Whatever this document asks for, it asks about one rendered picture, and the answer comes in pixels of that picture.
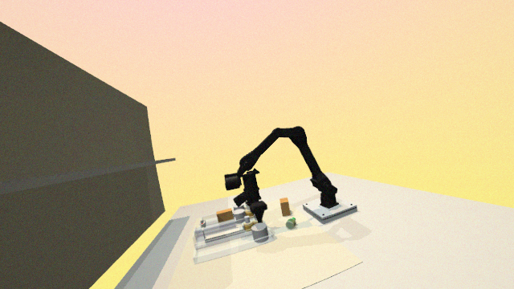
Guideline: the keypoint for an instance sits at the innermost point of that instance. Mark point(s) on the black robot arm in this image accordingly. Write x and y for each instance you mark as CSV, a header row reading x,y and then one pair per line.
x,y
298,136

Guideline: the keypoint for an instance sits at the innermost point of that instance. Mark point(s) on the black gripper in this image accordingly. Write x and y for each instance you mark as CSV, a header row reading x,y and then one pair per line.
x,y
256,207

